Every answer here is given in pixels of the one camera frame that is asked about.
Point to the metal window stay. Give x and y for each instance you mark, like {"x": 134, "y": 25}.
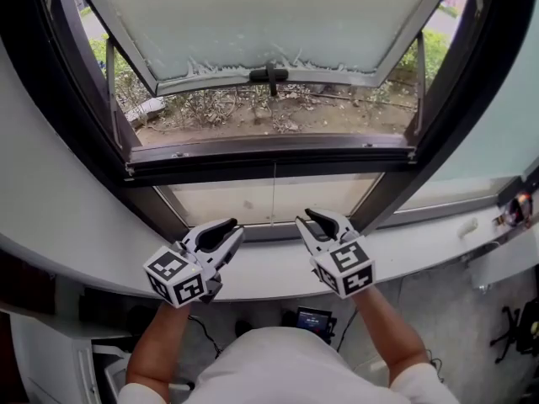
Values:
{"x": 419, "y": 82}

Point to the frosted window sash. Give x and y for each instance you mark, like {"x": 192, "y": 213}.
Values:
{"x": 273, "y": 15}

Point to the person's white shirt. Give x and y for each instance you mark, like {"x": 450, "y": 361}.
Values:
{"x": 286, "y": 368}

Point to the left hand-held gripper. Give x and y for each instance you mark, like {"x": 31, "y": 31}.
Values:
{"x": 174, "y": 276}

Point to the small colourful clutter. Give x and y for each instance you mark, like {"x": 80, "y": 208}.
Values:
{"x": 516, "y": 208}

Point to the window with mesh screen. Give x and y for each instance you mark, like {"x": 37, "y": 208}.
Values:
{"x": 455, "y": 120}

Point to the clear lower glass pane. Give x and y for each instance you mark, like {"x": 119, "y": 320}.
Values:
{"x": 236, "y": 200}

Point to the person's right forearm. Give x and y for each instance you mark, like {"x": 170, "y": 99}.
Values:
{"x": 391, "y": 335}

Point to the small black screen device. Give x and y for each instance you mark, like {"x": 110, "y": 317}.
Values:
{"x": 313, "y": 320}

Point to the person's left forearm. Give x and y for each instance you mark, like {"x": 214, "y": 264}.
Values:
{"x": 156, "y": 343}

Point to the white windowsill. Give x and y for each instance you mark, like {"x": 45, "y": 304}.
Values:
{"x": 273, "y": 272}

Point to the white and grey chair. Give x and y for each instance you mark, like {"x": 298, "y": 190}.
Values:
{"x": 113, "y": 373}

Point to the black office chair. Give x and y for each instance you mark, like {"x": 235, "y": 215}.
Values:
{"x": 522, "y": 331}

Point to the large frosted glass pane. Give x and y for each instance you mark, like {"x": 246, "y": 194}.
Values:
{"x": 497, "y": 141}

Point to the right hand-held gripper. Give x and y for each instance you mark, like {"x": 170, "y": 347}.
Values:
{"x": 345, "y": 267}

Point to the white paper roll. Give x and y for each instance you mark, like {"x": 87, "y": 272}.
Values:
{"x": 468, "y": 227}

